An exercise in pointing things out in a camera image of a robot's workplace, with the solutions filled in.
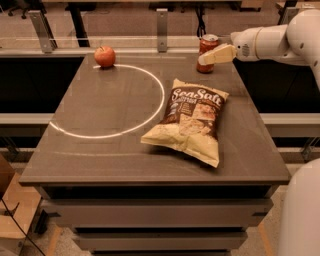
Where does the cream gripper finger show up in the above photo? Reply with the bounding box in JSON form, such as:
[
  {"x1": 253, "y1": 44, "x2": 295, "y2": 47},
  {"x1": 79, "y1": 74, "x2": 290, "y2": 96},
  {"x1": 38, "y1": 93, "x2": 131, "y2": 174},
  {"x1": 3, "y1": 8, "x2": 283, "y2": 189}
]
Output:
[{"x1": 198, "y1": 43, "x2": 237, "y2": 65}]

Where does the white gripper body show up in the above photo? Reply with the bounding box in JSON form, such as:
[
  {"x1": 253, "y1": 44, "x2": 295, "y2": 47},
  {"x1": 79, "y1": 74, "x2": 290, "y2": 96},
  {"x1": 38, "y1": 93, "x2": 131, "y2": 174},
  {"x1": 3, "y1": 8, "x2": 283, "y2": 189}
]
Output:
[{"x1": 231, "y1": 27, "x2": 261, "y2": 61}]

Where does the red coke can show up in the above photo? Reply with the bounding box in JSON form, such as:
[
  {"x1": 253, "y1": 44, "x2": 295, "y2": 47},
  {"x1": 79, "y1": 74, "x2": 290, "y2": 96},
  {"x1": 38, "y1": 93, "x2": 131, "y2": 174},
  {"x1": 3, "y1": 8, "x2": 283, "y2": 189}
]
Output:
[{"x1": 197, "y1": 34, "x2": 219, "y2": 73}]

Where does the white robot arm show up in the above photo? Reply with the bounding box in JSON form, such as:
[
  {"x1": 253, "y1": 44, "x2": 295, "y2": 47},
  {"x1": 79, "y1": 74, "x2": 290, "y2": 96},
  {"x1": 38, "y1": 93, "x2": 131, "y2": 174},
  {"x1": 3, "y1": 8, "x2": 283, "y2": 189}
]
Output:
[{"x1": 198, "y1": 9, "x2": 320, "y2": 256}]

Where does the sea salt chips bag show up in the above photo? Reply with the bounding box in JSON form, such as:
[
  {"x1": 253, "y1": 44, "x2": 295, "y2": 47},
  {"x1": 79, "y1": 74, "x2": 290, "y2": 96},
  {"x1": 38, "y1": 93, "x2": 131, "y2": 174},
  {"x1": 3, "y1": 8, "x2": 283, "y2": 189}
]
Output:
[{"x1": 141, "y1": 79, "x2": 229, "y2": 167}]

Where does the red apple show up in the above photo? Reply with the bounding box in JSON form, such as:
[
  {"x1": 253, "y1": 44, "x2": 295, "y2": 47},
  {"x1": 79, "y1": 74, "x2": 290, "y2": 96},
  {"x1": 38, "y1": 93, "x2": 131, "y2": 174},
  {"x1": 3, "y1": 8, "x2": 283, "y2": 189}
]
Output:
[{"x1": 94, "y1": 46, "x2": 116, "y2": 68}]

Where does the grey drawer cabinet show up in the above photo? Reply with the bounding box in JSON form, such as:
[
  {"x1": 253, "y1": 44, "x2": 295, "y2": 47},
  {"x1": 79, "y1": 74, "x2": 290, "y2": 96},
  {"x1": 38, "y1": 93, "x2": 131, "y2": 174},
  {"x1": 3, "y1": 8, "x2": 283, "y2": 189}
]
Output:
[{"x1": 21, "y1": 54, "x2": 289, "y2": 256}]

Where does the wooden box at left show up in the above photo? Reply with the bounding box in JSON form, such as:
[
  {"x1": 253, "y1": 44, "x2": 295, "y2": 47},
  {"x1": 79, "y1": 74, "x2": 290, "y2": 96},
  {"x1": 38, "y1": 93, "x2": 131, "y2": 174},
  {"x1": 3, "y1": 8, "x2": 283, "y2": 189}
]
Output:
[{"x1": 0, "y1": 154, "x2": 43, "y2": 256}]

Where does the right metal bracket post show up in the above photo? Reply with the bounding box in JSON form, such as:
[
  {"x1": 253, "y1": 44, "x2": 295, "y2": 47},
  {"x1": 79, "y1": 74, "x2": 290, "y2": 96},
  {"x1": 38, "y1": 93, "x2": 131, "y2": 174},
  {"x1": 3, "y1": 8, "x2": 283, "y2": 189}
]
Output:
[{"x1": 278, "y1": 7, "x2": 298, "y2": 25}]

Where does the metal bracket post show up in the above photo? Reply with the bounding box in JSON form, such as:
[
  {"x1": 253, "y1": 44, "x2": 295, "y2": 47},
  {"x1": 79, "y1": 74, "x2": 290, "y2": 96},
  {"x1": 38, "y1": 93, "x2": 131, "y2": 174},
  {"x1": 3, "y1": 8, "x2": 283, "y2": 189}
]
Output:
[
  {"x1": 156, "y1": 8, "x2": 168, "y2": 52},
  {"x1": 29, "y1": 10, "x2": 57, "y2": 53},
  {"x1": 278, "y1": 7, "x2": 298, "y2": 25}
]

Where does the middle metal bracket post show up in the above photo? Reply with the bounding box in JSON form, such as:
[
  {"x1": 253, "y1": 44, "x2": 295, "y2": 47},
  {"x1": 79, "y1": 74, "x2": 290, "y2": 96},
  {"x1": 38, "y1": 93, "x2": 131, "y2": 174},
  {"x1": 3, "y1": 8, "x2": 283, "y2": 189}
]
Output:
[{"x1": 156, "y1": 8, "x2": 168, "y2": 52}]

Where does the left metal bracket post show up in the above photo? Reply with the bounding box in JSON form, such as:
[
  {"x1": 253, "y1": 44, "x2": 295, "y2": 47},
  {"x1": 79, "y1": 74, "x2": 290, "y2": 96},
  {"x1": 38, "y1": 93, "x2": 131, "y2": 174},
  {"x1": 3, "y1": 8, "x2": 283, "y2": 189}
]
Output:
[{"x1": 29, "y1": 10, "x2": 57, "y2": 53}]

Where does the black floor cable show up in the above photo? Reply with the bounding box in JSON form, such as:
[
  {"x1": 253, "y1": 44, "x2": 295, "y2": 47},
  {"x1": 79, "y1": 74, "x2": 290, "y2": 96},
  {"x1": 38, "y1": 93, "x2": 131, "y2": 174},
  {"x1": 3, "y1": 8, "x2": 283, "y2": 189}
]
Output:
[{"x1": 0, "y1": 196, "x2": 47, "y2": 256}]

